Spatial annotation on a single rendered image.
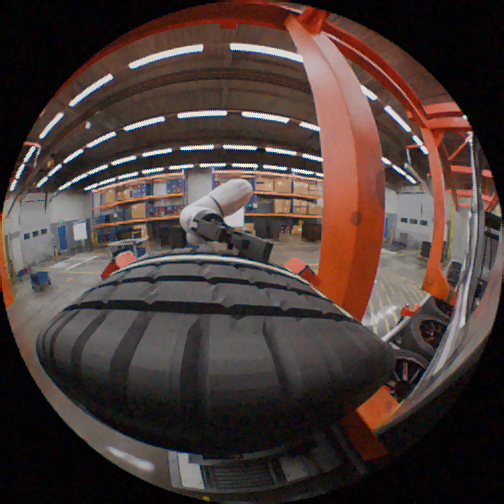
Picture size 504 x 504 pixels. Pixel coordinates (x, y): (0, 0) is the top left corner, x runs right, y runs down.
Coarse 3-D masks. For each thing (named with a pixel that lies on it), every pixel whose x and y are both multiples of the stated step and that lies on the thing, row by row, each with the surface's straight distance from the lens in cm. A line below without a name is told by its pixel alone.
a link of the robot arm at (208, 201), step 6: (204, 198) 50; (210, 198) 49; (192, 204) 49; (198, 204) 47; (204, 204) 47; (210, 204) 47; (216, 204) 48; (186, 210) 48; (192, 210) 45; (216, 210) 48; (180, 216) 52; (186, 216) 46; (222, 216) 50; (186, 222) 45; (186, 228) 46
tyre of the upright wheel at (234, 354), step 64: (64, 320) 13; (128, 320) 9; (192, 320) 8; (256, 320) 8; (320, 320) 10; (64, 384) 15; (128, 384) 7; (192, 384) 6; (256, 384) 6; (320, 384) 7
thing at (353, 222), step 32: (320, 64) 82; (320, 96) 71; (352, 96) 66; (320, 128) 64; (352, 128) 52; (352, 160) 48; (352, 192) 46; (384, 192) 57; (352, 224) 45; (320, 256) 56; (352, 256) 45; (320, 288) 58; (352, 288) 50
